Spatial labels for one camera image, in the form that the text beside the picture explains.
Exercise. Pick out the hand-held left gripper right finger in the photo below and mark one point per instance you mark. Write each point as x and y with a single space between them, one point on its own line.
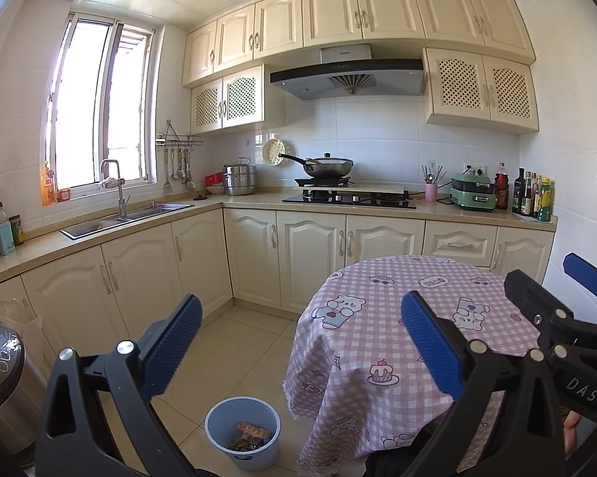
430 345

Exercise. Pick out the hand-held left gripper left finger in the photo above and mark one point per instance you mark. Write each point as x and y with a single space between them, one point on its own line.
174 340

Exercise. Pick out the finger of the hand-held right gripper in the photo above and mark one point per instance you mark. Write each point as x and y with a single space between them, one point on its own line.
586 276
537 300

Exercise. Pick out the blue plastic bucket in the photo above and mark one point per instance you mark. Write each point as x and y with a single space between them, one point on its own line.
218 420

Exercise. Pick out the orange white snack packet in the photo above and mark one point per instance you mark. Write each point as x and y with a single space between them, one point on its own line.
253 430

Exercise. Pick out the dark snack wrapper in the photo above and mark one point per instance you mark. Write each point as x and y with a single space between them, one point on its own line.
243 444

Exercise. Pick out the person's right hand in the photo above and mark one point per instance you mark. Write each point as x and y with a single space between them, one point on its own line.
572 430

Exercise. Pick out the round table pink checkered cloth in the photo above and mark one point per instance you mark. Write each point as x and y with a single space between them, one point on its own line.
378 338

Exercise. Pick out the green bottle yellow label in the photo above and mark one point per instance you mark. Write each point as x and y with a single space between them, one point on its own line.
545 203

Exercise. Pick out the red label sauce bottle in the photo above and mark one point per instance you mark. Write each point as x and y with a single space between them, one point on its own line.
535 198

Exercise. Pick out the dark green glass bottle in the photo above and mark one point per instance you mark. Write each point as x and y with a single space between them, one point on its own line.
518 194

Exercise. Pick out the green electric cooker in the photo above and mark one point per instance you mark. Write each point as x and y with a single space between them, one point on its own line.
472 198

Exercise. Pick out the steel kitchen sink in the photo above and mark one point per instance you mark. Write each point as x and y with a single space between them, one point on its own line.
99 228

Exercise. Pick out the cream lower kitchen cabinets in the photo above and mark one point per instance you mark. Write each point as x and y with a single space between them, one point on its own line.
308 258

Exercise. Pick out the cream kitchen cabinets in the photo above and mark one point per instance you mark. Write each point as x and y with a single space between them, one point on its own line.
393 10
308 258

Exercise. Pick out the pink utensil holder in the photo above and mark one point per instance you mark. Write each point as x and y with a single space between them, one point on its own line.
431 194

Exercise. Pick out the steel kitchen faucet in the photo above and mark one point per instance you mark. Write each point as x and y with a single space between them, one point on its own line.
121 198

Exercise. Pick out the metal spatula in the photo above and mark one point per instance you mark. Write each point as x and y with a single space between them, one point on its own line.
167 186

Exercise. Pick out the white bowl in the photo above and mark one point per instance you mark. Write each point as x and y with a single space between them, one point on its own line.
215 190

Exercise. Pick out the metal skimmer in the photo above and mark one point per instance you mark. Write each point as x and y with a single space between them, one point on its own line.
190 183

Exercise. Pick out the bundle of chopsticks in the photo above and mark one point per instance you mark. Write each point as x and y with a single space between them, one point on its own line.
430 176

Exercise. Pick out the black gas stove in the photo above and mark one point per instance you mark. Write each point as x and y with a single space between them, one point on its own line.
348 200

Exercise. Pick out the metal ladle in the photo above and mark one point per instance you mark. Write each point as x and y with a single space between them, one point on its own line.
175 173

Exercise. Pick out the steel steamer pot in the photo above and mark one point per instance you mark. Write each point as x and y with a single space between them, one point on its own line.
238 181

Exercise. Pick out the silver electric rice cooker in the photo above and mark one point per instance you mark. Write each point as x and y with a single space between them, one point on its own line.
10 407

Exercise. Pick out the small jar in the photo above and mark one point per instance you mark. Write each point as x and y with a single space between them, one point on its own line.
63 195

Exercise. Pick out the dark jar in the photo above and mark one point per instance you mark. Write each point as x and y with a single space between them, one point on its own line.
17 232

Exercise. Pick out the teal carton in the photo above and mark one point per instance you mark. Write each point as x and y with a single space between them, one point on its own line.
5 241

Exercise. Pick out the orange bottle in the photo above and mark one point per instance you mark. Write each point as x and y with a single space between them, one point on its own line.
48 186

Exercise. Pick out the black wok with lid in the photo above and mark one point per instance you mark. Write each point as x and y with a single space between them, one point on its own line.
330 166

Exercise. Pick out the pale yellow colander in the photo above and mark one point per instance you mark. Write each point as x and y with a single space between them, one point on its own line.
272 151

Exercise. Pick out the cream lattice door cabinet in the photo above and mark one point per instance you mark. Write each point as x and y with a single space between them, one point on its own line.
477 89
238 99

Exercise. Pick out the sliding window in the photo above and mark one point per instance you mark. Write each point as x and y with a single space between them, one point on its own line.
89 104

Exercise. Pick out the range hood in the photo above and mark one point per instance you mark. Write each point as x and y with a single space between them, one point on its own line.
348 72

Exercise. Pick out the cream upper kitchen cabinets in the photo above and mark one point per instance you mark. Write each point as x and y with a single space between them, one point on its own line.
393 10

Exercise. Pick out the white wall outlet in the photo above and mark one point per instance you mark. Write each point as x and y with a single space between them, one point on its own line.
477 169

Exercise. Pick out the metal wall utensil rack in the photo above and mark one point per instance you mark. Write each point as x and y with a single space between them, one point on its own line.
179 140

